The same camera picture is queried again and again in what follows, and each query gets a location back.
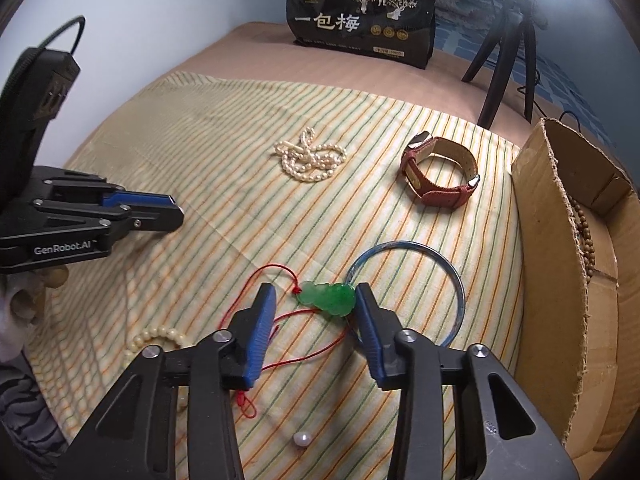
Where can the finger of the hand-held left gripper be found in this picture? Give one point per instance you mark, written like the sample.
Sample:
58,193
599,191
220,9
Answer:
145,200
160,219

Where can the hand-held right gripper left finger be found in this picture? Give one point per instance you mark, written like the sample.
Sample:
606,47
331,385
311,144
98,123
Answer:
257,340

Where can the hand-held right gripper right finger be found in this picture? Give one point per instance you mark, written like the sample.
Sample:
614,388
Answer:
372,340

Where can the blue bangle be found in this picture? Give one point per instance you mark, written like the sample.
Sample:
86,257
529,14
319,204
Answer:
462,305

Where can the white pearl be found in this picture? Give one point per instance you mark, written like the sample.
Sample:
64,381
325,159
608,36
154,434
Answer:
301,440

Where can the red leather watch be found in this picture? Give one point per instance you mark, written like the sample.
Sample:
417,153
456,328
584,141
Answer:
435,193

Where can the cardboard box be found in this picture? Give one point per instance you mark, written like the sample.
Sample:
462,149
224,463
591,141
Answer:
545,260

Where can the person's left hand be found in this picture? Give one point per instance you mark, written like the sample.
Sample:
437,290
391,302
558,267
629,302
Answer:
30,305

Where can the striped cloth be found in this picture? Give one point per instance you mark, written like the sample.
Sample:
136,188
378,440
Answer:
225,160

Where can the brown bed sheet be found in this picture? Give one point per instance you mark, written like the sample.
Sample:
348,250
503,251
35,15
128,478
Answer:
300,70

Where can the dark patterned clothing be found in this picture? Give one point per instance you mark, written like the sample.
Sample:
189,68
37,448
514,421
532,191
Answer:
25,405

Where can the black snack bag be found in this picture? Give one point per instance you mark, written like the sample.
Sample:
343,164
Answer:
360,15

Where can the blue checked bed sheet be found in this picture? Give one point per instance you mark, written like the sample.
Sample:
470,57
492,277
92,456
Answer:
560,85

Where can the black tripod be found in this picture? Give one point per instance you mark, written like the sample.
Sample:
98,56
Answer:
505,50

